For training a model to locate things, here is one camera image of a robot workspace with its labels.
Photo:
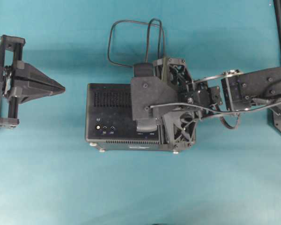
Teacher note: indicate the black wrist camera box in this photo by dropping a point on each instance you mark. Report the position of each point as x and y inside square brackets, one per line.
[147, 91]

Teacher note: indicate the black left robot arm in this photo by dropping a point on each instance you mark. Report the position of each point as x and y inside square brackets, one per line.
[3, 101]

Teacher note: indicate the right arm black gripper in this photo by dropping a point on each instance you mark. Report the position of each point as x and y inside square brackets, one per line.
[196, 100]

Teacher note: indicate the black mini PC box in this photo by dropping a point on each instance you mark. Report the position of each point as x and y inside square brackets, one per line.
[109, 123]

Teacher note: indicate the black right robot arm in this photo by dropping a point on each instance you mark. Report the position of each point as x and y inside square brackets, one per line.
[245, 92]

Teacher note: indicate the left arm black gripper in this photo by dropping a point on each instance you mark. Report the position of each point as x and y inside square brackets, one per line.
[34, 83]

